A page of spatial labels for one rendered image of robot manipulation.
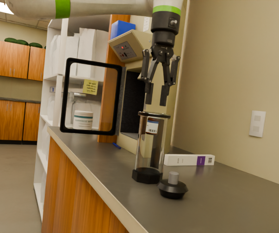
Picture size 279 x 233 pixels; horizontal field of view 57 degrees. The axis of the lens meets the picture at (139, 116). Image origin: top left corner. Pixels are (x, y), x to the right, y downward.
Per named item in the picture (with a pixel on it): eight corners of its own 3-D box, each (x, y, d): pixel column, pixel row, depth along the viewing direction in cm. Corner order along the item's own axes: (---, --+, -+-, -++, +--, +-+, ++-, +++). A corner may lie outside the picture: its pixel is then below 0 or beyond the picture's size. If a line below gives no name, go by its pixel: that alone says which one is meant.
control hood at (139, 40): (125, 62, 147) (127, 45, 147) (152, 56, 118) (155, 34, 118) (105, 59, 142) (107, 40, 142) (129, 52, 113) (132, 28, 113)
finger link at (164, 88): (161, 85, 88) (163, 85, 89) (159, 105, 89) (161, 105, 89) (166, 85, 86) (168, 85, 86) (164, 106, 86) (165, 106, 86)
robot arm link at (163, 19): (169, 22, 91) (146, 16, 87) (189, 15, 81) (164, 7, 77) (167, 40, 92) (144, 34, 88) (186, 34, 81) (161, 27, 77)
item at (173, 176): (175, 188, 81) (178, 168, 80) (194, 200, 72) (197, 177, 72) (150, 190, 77) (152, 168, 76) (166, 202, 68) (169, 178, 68)
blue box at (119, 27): (126, 44, 145) (128, 28, 145) (133, 41, 136) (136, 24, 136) (109, 40, 141) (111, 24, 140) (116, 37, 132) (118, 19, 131)
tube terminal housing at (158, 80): (153, 145, 161) (168, 20, 157) (184, 157, 132) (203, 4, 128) (115, 144, 150) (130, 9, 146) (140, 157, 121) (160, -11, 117)
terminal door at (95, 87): (114, 136, 147) (122, 65, 145) (59, 132, 137) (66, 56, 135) (114, 135, 148) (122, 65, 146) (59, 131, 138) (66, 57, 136)
